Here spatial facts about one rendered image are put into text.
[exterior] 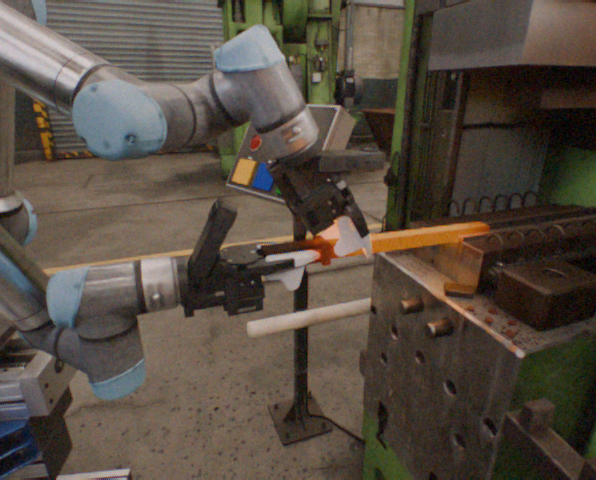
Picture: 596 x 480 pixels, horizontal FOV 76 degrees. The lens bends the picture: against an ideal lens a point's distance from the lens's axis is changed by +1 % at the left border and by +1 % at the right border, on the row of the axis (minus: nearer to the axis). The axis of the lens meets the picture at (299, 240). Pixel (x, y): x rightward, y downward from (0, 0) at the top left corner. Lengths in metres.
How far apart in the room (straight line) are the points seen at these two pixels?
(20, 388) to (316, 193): 0.62
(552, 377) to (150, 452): 1.37
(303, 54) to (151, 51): 3.67
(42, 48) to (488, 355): 0.67
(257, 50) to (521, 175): 0.79
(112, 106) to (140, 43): 8.02
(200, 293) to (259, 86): 0.29
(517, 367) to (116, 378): 0.54
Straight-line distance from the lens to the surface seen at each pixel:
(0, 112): 0.83
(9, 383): 0.88
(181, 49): 8.46
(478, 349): 0.66
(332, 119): 1.03
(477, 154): 0.99
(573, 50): 0.72
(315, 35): 5.77
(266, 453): 1.60
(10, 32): 0.53
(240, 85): 0.50
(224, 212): 0.52
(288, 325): 1.09
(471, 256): 0.71
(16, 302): 0.63
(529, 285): 0.64
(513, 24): 0.66
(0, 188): 0.88
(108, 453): 1.74
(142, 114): 0.41
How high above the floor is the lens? 1.24
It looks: 22 degrees down
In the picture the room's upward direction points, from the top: straight up
